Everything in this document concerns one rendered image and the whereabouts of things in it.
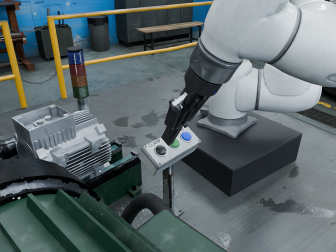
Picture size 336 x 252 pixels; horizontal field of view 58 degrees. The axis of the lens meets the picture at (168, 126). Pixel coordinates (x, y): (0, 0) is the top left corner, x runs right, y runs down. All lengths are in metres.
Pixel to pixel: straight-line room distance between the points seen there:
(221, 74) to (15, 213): 0.42
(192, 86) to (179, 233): 0.39
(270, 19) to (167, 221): 0.35
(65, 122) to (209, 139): 0.55
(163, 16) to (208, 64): 5.98
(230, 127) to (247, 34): 0.72
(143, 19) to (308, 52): 5.80
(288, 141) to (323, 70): 0.66
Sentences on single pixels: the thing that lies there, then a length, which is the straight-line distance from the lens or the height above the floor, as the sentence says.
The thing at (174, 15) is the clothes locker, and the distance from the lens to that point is 6.69.
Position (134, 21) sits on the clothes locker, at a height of 0.48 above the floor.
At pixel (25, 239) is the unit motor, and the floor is 1.35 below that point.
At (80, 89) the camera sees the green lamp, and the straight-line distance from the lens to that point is 1.23.
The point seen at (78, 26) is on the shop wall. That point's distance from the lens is 6.22.
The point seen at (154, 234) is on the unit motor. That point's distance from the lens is 0.25.
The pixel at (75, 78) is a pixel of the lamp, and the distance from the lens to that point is 1.22.
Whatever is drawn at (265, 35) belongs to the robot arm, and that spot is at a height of 1.40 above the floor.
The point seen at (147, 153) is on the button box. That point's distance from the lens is 0.79.
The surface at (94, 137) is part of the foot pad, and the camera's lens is 0.86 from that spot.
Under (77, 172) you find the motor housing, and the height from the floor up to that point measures 1.00.
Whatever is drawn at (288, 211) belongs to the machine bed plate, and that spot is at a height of 0.80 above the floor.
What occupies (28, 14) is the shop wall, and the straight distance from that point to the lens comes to 5.95.
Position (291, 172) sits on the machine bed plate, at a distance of 1.25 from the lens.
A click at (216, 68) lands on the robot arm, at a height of 1.34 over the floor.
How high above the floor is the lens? 1.50
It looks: 28 degrees down
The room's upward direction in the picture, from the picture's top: straight up
